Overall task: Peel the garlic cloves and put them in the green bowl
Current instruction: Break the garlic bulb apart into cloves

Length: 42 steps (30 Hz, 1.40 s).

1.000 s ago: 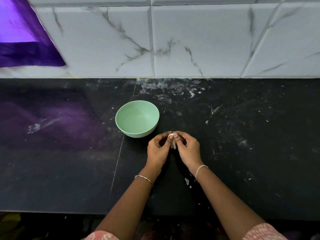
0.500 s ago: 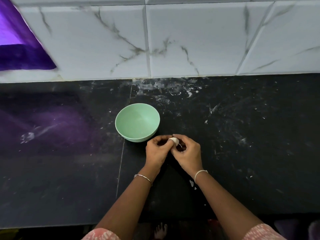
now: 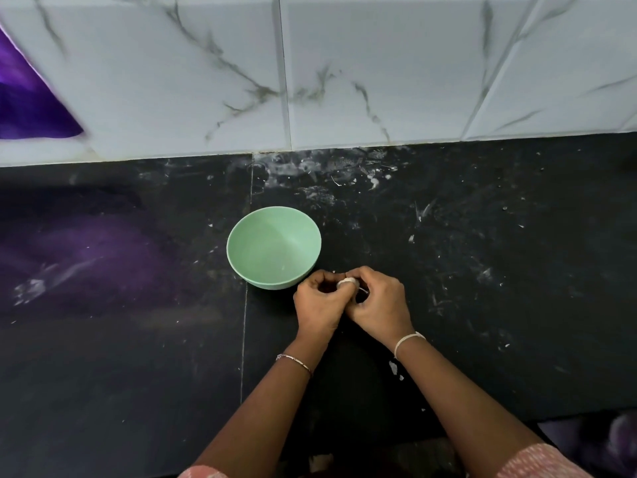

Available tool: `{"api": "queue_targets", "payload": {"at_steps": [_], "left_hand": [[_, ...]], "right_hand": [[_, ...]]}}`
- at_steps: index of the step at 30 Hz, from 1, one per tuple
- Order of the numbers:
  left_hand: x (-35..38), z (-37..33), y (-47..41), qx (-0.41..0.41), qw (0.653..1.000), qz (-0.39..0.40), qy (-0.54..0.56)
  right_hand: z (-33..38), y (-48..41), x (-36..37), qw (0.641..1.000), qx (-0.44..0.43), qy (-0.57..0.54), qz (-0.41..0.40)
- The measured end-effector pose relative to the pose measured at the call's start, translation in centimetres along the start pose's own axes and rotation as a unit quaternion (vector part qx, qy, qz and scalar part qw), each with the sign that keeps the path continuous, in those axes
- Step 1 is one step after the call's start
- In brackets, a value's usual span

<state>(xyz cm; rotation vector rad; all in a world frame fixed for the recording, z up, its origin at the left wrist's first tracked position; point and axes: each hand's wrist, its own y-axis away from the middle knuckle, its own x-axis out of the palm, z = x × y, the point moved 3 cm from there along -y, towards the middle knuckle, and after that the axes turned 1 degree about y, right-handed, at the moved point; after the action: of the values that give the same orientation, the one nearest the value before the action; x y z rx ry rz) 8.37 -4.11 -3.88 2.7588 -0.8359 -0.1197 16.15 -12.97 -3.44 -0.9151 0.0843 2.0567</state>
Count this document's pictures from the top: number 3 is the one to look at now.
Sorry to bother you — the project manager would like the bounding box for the person's right forearm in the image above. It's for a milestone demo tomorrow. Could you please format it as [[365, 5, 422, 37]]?
[[392, 335, 561, 478]]

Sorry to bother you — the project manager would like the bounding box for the pink patterned sleeve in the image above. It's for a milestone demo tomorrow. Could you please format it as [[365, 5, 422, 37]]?
[[177, 465, 230, 478], [494, 443, 593, 478]]

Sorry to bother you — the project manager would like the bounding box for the silver wrist bracelet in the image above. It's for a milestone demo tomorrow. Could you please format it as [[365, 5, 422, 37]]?
[[275, 353, 314, 376], [393, 331, 427, 359]]

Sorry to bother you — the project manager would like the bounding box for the purple cloth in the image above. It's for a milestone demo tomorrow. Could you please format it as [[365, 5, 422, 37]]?
[[0, 25, 85, 141]]

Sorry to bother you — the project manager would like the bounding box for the person's left hand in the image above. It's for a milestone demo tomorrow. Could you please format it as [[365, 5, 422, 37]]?
[[293, 270, 358, 347]]

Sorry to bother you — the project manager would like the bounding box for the silver left wrist bracelet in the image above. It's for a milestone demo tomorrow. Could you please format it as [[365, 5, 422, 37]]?
[[275, 353, 314, 376]]

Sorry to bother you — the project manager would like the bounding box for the person's left forearm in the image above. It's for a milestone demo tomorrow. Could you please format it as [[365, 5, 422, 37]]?
[[192, 335, 336, 478]]

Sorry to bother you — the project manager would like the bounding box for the person's right hand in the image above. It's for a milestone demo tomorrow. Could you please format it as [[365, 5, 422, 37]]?
[[343, 266, 416, 353]]

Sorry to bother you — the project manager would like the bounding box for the mint green bowl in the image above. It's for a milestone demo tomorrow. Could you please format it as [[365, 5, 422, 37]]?
[[226, 206, 322, 291]]

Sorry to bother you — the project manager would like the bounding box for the pink patterned right sleeve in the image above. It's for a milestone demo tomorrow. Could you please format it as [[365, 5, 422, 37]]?
[[494, 443, 593, 478]]

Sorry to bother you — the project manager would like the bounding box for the silver right wrist bracelet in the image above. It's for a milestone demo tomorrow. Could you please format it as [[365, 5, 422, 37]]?
[[393, 331, 427, 359]]

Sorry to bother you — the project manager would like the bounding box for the pink patterned left sleeve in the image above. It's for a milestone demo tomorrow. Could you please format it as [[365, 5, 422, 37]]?
[[177, 465, 230, 478]]

